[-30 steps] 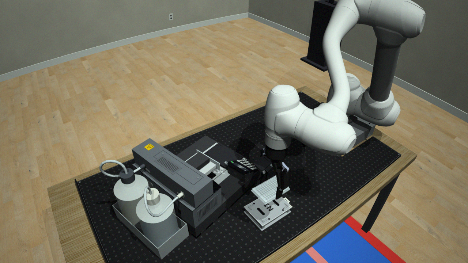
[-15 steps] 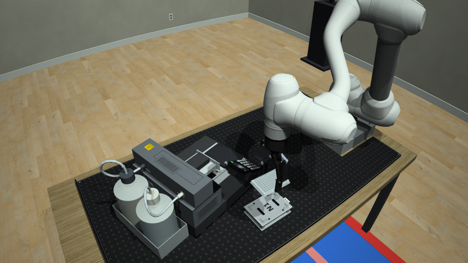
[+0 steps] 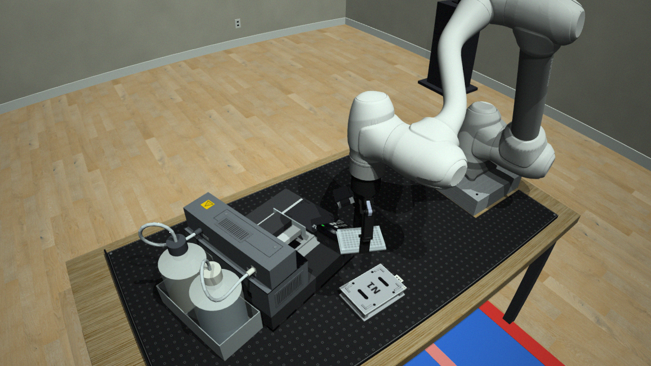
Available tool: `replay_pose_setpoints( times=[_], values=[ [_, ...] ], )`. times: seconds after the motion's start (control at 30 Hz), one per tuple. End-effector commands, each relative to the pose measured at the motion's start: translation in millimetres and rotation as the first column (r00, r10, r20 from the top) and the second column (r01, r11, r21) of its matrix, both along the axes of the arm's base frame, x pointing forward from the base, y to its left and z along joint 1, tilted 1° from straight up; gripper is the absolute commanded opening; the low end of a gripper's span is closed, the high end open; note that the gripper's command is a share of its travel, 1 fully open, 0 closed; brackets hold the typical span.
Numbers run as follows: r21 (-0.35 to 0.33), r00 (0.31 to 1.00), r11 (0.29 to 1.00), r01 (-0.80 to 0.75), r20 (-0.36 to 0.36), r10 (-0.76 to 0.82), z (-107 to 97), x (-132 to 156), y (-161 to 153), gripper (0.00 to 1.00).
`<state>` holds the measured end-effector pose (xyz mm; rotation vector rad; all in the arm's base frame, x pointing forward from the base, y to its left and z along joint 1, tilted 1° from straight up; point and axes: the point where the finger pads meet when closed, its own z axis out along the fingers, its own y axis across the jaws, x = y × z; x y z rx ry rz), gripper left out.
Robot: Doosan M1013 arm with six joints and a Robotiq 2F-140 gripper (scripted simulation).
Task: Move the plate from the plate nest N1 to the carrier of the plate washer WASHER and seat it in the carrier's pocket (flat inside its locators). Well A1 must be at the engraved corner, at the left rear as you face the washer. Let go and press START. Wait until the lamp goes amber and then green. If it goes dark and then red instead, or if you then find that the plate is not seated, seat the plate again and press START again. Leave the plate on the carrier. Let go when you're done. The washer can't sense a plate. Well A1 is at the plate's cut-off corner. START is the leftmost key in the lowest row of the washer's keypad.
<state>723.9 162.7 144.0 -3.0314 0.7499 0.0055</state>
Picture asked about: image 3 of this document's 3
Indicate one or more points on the white plastic bottle with black cap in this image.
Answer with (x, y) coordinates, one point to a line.
(179, 265)

